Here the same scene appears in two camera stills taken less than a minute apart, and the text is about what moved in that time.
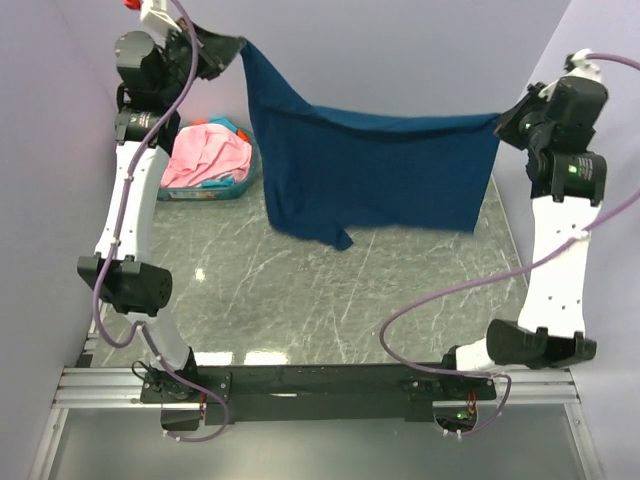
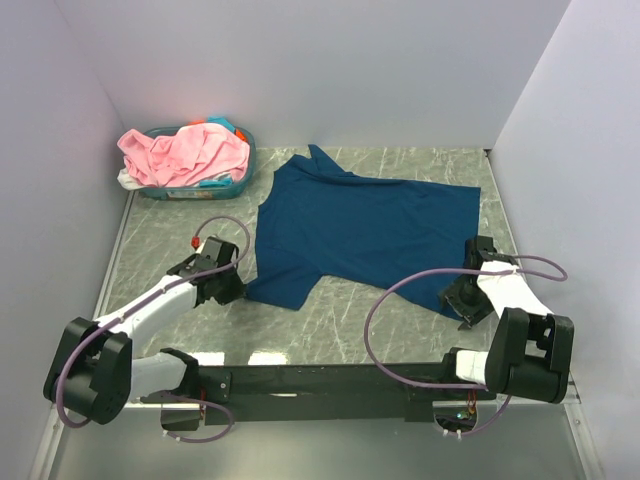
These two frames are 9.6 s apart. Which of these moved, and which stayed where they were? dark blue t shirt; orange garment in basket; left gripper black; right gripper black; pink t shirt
Moved: right gripper black; dark blue t shirt; left gripper black
Stayed: orange garment in basket; pink t shirt
